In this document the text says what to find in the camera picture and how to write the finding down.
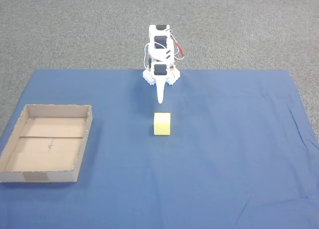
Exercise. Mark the yellow foam block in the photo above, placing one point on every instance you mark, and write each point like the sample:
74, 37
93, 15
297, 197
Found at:
162, 125

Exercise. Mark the shallow cardboard box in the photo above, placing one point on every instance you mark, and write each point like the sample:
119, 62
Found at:
47, 149

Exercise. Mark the blue cloth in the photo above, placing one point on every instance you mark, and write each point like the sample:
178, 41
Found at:
199, 151

